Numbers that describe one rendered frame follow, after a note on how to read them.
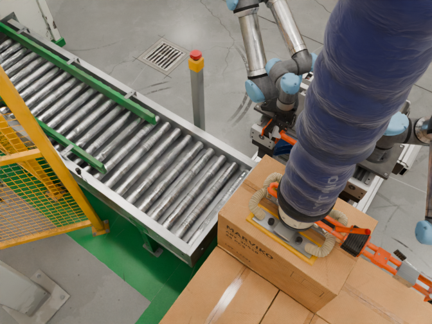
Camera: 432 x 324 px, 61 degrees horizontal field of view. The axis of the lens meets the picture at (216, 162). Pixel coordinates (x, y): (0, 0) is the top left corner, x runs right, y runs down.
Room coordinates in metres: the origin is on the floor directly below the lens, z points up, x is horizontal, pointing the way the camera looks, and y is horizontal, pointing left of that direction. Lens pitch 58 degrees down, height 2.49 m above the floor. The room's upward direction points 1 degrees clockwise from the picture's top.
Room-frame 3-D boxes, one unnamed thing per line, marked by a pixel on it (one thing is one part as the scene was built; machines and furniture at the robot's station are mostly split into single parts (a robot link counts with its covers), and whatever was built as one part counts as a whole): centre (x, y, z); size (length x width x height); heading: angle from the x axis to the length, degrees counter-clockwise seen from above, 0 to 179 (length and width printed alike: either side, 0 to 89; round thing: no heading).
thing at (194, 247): (0.89, -0.06, 0.58); 0.70 x 0.03 x 0.06; 145
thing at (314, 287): (0.68, -0.37, 0.75); 0.60 x 0.40 x 0.40; 54
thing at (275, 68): (1.15, -0.27, 1.38); 0.11 x 0.11 x 0.08; 23
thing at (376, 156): (0.98, -0.75, 1.09); 0.15 x 0.15 x 0.10
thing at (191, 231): (1.57, 0.89, 0.45); 2.31 x 0.60 x 0.08; 55
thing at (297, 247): (0.60, -0.30, 0.97); 0.34 x 0.10 x 0.05; 53
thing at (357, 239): (0.52, -0.55, 1.08); 0.10 x 0.08 x 0.06; 143
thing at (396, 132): (0.98, -0.76, 1.20); 0.13 x 0.12 x 0.14; 85
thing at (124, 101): (1.99, 1.03, 0.60); 1.60 x 0.10 x 0.09; 55
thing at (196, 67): (1.64, 0.12, 0.50); 0.07 x 0.07 x 1.00; 55
